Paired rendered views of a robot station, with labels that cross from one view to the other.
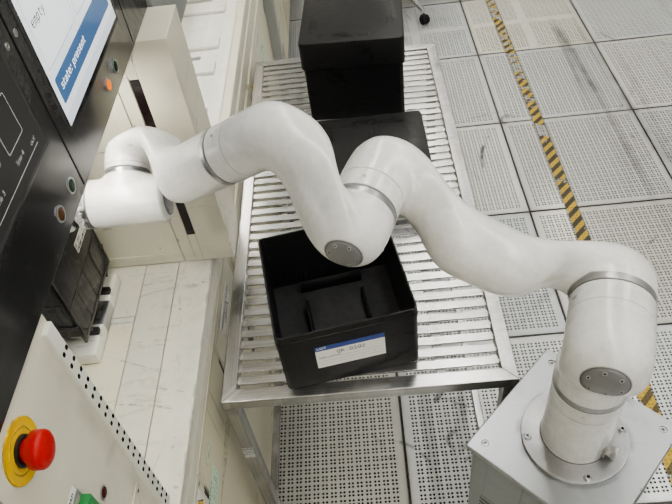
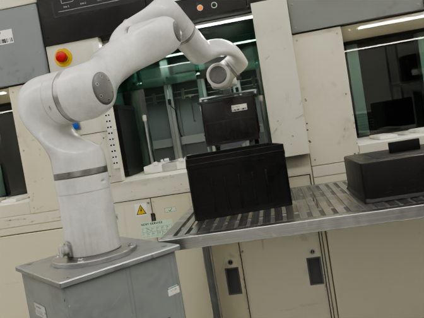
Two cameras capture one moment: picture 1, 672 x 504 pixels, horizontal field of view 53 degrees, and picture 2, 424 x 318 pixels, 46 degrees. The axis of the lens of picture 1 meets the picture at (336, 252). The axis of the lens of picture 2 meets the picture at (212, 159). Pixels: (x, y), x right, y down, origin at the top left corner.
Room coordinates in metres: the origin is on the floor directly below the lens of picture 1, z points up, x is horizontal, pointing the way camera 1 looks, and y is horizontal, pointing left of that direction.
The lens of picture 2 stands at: (0.91, -1.50, 0.99)
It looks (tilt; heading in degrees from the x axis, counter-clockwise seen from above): 3 degrees down; 93
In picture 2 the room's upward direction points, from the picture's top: 9 degrees counter-clockwise
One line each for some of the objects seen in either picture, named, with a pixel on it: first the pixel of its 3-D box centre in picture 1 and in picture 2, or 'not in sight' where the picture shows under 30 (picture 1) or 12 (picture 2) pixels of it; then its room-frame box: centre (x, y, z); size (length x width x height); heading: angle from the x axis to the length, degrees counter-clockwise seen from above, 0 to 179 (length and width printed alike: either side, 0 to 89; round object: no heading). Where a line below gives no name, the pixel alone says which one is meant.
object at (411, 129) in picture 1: (372, 158); (406, 164); (1.37, -0.13, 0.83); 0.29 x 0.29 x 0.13; 86
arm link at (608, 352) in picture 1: (602, 355); (61, 125); (0.54, -0.37, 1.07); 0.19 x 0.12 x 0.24; 155
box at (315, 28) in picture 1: (355, 54); not in sight; (1.78, -0.14, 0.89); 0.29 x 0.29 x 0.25; 82
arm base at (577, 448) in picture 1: (581, 410); (88, 216); (0.56, -0.38, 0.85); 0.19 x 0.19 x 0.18
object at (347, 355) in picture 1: (337, 298); (235, 178); (0.90, 0.01, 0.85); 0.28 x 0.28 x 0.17; 5
